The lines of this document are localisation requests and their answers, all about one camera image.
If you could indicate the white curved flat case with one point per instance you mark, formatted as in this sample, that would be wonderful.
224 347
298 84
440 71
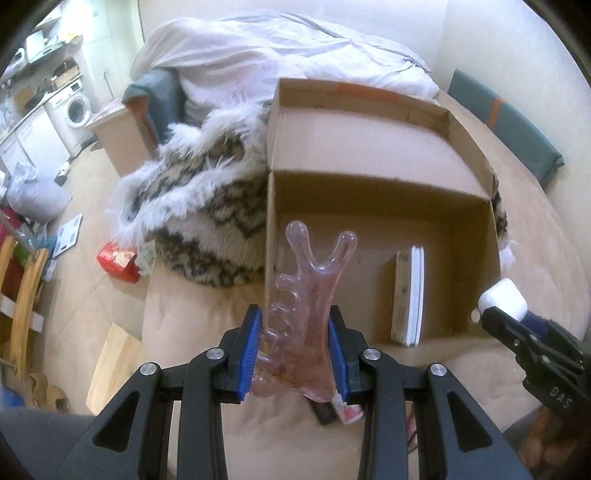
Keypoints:
418 295

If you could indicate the pink translucent massage comb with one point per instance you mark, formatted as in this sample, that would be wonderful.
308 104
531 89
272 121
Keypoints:
304 332

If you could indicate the white duvet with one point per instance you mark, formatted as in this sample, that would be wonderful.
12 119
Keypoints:
286 50

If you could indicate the beige flat panel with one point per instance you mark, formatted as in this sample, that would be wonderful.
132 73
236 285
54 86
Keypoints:
400 300

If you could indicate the wooden chair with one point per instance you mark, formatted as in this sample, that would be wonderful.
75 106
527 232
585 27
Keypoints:
25 300

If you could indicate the light wooden board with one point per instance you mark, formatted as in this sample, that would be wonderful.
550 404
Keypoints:
115 369

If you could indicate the brown slippers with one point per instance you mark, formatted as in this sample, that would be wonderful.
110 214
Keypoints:
46 394

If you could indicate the white patterned fur blanket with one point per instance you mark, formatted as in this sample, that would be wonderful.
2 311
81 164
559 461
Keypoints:
203 203

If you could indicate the beige small cabinet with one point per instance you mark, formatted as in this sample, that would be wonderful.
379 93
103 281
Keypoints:
115 138

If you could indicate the grey plastic bag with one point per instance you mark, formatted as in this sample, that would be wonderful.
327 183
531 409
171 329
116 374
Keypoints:
39 194

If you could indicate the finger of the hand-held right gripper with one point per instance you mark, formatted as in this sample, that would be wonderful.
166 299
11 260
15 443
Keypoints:
556 334
505 330

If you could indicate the small white case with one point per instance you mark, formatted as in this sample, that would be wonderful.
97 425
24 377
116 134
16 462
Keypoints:
503 297

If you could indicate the black patterned bar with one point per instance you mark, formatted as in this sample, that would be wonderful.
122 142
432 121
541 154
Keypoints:
325 413

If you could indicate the red snack packet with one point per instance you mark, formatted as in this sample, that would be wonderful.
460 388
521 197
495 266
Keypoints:
119 261

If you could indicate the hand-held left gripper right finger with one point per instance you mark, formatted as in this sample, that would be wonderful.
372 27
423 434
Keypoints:
339 355

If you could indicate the teal cushion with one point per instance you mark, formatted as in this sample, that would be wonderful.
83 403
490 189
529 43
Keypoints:
154 99

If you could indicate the white kitchen cabinets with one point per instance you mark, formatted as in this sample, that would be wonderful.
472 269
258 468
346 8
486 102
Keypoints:
27 138

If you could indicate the teal mat with orange stripe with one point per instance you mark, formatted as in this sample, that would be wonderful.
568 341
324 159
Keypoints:
508 124

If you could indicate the white washing machine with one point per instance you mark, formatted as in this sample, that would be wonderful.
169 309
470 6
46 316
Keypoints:
76 108

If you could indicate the brown cardboard box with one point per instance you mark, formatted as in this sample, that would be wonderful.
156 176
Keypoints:
323 184

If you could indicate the white bathroom scale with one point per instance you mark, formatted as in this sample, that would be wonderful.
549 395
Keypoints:
67 235

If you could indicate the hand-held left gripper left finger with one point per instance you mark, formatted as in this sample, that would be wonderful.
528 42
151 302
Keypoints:
247 350

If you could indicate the person's right hand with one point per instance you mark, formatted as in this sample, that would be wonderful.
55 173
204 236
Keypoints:
549 438

